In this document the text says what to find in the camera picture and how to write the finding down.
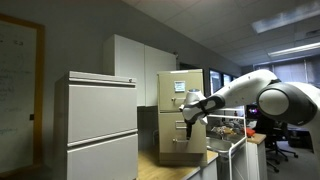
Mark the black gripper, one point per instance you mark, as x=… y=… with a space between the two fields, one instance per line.
x=189 y=128

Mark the beige filing cabinet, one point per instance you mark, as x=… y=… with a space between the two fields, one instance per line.
x=174 y=148

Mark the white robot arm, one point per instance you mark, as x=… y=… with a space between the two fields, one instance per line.
x=295 y=103

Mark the white metal rack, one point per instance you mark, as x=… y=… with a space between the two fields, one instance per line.
x=226 y=136

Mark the white paper label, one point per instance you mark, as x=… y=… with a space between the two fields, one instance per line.
x=179 y=86

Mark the red object on rack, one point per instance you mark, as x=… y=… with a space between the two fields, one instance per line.
x=250 y=132

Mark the black office chair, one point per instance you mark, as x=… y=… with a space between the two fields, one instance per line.
x=273 y=133

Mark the grey lateral file cabinet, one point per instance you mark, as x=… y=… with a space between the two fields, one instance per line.
x=95 y=134

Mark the fluorescent ceiling light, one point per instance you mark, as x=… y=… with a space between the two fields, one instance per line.
x=295 y=49

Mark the wood framed whiteboard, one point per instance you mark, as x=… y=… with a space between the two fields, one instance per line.
x=22 y=46

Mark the white tall wall cabinet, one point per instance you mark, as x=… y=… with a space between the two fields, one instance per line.
x=128 y=58

